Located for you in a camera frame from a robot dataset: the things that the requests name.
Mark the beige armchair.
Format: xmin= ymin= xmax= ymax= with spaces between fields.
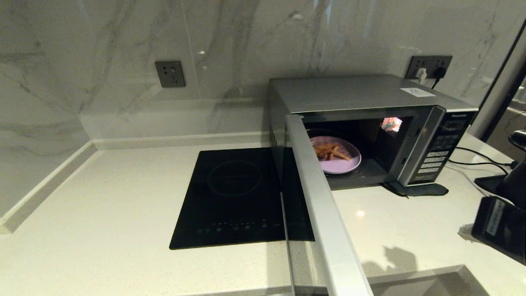
xmin=487 ymin=108 xmax=526 ymax=161

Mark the black induction cooktop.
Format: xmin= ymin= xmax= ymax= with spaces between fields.
xmin=169 ymin=148 xmax=293 ymax=250

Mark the silver Panasonic microwave oven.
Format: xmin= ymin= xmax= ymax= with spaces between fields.
xmin=269 ymin=75 xmax=479 ymax=192

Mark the white warning sticker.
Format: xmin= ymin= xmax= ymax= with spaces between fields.
xmin=401 ymin=88 xmax=435 ymax=98

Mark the black power plug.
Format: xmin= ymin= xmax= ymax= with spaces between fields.
xmin=430 ymin=67 xmax=447 ymax=89

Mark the black power cable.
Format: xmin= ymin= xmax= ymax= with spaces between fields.
xmin=448 ymin=160 xmax=509 ymax=175
xmin=454 ymin=147 xmax=518 ymax=168

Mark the fried chicken piece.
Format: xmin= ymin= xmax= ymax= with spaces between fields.
xmin=314 ymin=145 xmax=334 ymax=161

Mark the white power cable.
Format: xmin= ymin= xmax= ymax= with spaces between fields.
xmin=445 ymin=162 xmax=514 ymax=205

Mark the grey double wall socket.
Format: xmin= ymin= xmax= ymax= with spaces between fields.
xmin=405 ymin=55 xmax=452 ymax=80

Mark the purple plate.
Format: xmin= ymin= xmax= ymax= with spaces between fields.
xmin=310 ymin=136 xmax=362 ymax=175

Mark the black rubber pad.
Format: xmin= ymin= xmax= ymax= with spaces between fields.
xmin=382 ymin=181 xmax=449 ymax=198

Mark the orange french fry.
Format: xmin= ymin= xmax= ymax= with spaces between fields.
xmin=331 ymin=146 xmax=352 ymax=161

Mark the grey single wall socket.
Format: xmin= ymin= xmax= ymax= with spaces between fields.
xmin=155 ymin=61 xmax=186 ymax=88

